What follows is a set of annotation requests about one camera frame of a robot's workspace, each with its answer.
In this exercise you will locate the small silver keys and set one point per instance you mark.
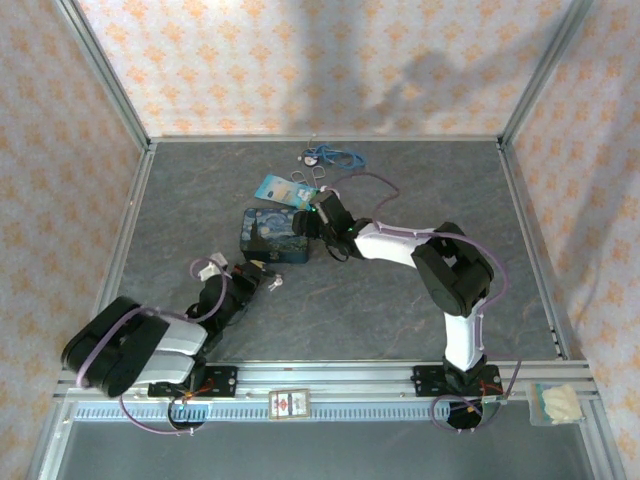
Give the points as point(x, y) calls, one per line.
point(275, 284)

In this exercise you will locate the starry night painted tin box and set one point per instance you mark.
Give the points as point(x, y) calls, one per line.
point(272, 235)

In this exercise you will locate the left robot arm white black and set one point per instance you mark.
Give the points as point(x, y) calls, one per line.
point(180, 340)

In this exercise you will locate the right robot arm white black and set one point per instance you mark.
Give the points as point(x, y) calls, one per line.
point(390, 247)

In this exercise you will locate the blue snack packet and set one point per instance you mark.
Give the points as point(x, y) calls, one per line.
point(282, 190)

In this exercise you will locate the thin metal forceps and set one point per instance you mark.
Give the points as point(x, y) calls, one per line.
point(318, 172)

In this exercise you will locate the blue stethoscope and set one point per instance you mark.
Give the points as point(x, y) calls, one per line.
point(340, 157)

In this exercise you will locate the framed label card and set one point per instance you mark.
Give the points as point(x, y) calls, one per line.
point(290, 404)

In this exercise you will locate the clear bag with white contents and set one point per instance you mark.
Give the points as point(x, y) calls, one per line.
point(557, 404)

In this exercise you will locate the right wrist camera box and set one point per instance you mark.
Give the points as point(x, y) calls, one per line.
point(330, 191)

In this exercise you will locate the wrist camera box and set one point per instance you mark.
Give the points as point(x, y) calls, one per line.
point(330, 191)
point(212, 265)

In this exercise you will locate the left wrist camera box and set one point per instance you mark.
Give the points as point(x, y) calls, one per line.
point(212, 265)

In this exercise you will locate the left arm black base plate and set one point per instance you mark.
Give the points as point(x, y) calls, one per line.
point(220, 381)

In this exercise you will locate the aluminium rear rail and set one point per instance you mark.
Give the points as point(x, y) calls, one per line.
point(325, 138)

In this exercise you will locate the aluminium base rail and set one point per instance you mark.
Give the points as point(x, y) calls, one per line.
point(325, 377)

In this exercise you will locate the aluminium side rail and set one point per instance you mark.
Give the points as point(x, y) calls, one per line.
point(520, 200)
point(132, 210)

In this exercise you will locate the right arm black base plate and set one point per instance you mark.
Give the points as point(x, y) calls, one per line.
point(430, 380)

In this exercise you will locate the aluminium frame post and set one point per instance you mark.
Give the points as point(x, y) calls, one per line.
point(102, 72)
point(545, 70)

